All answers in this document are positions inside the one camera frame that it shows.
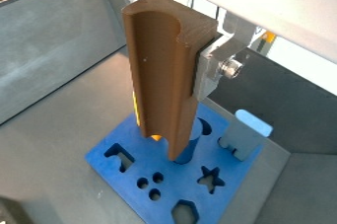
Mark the yellow arch block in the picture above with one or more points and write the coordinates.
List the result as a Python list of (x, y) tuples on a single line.
[(154, 137)]

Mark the brown arch block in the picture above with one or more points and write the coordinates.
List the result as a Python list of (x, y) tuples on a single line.
[(165, 34)]

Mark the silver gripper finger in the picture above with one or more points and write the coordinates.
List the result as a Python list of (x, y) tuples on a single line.
[(217, 62)]

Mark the light blue arch block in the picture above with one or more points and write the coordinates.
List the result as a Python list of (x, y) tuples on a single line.
[(245, 134)]

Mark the dark blue cylinder peg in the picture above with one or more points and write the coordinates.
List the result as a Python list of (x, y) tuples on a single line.
[(193, 145)]

